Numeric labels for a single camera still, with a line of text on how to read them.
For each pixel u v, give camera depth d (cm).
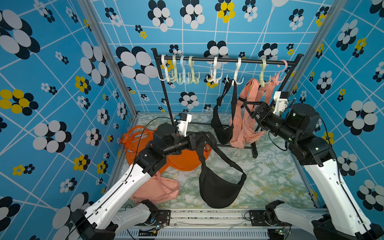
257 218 73
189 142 54
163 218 73
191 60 64
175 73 71
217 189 71
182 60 64
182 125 57
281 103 51
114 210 41
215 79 72
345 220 36
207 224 72
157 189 81
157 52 64
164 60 64
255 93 70
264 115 49
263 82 67
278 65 64
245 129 92
